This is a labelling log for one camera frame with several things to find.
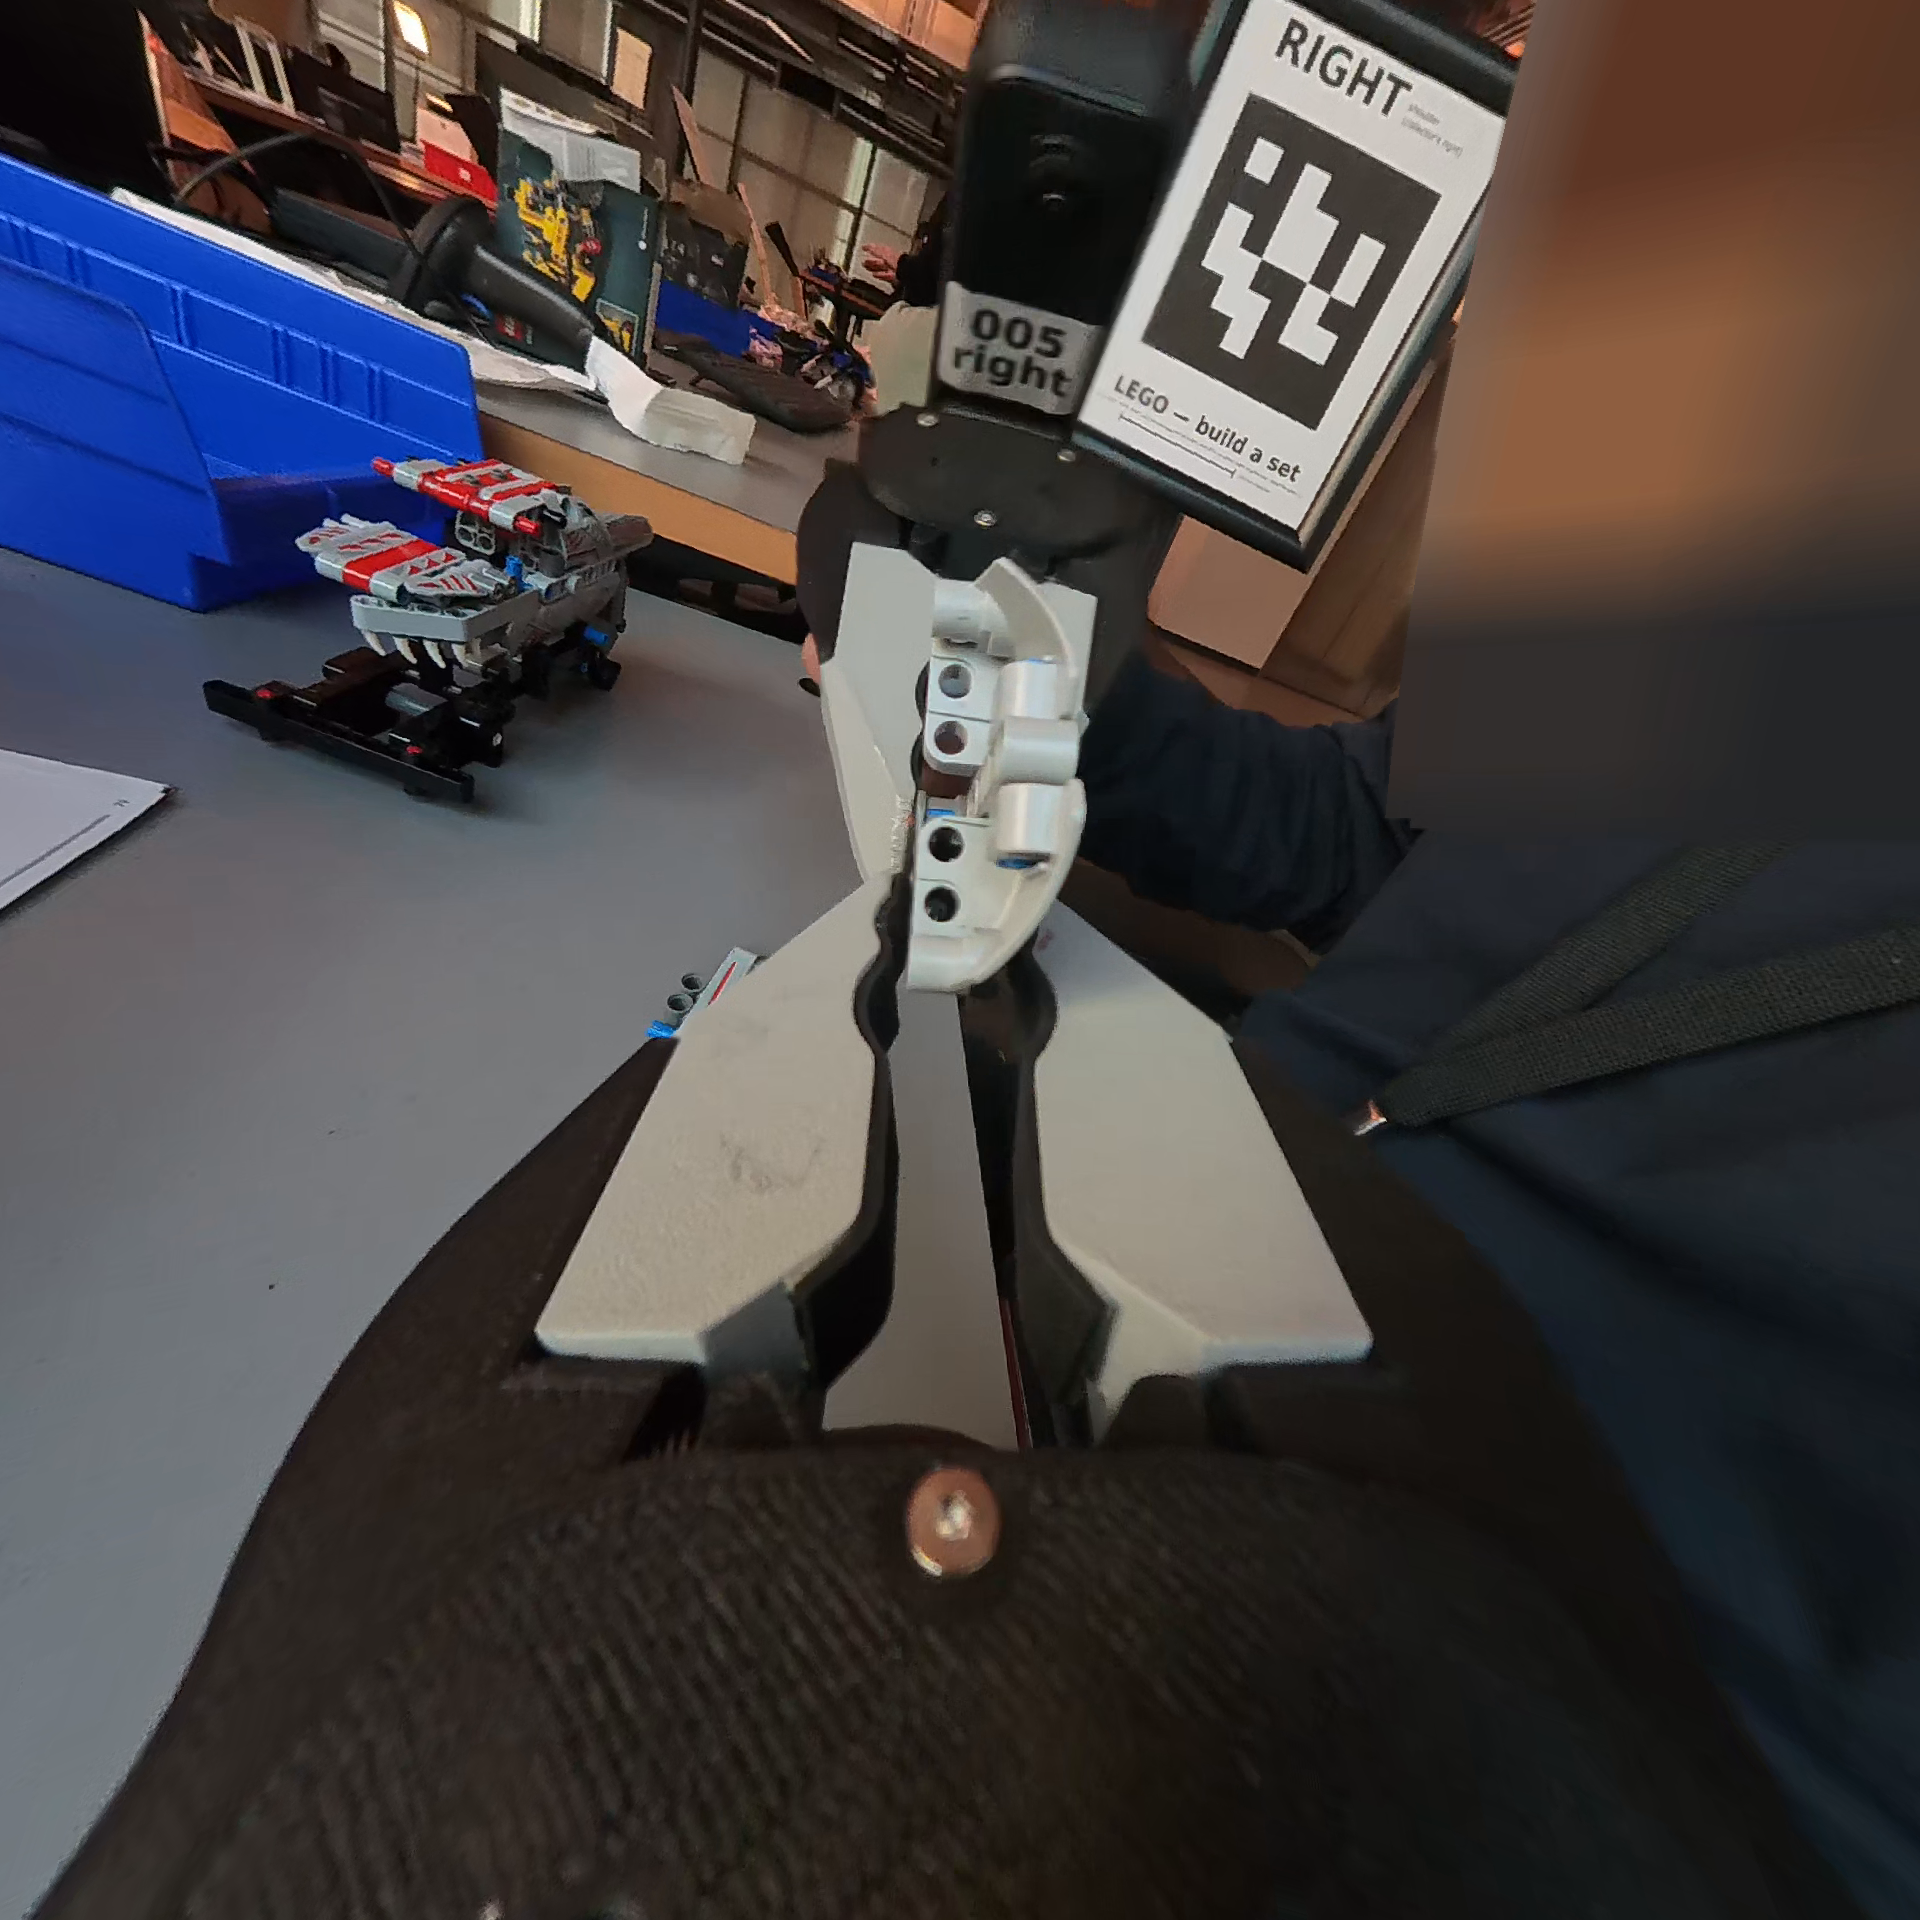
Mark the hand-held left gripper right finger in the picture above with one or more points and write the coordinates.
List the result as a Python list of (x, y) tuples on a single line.
[(1185, 1201)]

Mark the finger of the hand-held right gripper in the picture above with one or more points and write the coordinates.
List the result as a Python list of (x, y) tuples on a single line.
[(873, 676)]

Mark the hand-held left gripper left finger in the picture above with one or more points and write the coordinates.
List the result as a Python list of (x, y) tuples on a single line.
[(720, 1170)]

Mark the grey lego beam blue pins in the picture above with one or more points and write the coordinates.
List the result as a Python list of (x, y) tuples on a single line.
[(693, 998)]

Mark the grey red lego body assembly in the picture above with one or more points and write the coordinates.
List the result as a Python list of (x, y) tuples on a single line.
[(973, 840)]

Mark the person's right forearm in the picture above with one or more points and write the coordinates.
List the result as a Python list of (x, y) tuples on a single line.
[(1244, 796)]

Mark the grey red black lego vehicle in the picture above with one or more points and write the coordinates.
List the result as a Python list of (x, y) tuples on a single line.
[(450, 630)]

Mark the green yellow lego box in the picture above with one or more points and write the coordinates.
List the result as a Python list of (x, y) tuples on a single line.
[(578, 224)]

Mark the brown cardboard box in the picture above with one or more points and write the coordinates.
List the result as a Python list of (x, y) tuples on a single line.
[(1276, 630)]

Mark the grey workbench with wooden edge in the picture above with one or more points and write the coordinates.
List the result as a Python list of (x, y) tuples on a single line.
[(661, 481)]

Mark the black keyboard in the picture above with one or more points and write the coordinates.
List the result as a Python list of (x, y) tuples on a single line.
[(764, 394)]

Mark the crumpled white tissue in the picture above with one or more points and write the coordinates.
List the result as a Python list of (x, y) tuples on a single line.
[(661, 407)]

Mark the person in navy clothes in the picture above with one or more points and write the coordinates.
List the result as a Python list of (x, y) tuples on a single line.
[(1651, 1349)]

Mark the black barcode scanner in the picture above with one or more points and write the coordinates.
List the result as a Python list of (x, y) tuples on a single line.
[(502, 285)]

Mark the white paper sheet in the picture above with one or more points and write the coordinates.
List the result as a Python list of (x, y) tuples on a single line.
[(59, 818)]

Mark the blue plastic storage bin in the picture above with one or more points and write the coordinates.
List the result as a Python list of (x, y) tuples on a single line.
[(165, 421)]

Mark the background storage shelving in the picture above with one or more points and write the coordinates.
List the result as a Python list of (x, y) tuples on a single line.
[(299, 106)]

